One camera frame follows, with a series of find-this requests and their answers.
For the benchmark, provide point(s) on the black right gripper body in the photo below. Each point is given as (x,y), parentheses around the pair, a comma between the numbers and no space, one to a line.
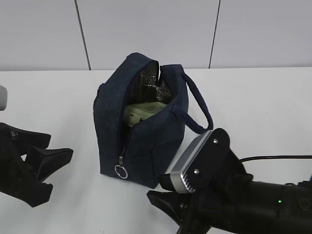
(220,181)

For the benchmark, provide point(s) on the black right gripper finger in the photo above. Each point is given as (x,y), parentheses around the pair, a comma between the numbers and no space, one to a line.
(179,207)
(166,183)

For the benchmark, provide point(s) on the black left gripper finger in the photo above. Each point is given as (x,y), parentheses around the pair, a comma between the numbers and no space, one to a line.
(24,139)
(42,163)

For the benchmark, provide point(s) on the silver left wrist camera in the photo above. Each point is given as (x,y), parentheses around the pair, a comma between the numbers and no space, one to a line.
(3,98)

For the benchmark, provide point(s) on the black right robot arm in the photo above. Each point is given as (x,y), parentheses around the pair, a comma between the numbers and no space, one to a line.
(277,208)

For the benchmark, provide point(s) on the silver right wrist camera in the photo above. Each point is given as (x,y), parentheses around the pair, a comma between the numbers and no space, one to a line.
(178,175)

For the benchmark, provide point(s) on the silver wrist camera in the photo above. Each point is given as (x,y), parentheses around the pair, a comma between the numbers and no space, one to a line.
(178,175)
(3,98)

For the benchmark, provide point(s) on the green lidded glass container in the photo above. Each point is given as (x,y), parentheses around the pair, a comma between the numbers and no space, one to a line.
(135,113)

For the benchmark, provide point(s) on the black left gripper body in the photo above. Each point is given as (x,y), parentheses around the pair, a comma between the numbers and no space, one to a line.
(14,173)

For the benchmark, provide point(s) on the dark blue lunch bag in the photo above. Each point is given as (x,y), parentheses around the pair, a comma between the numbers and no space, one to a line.
(143,152)

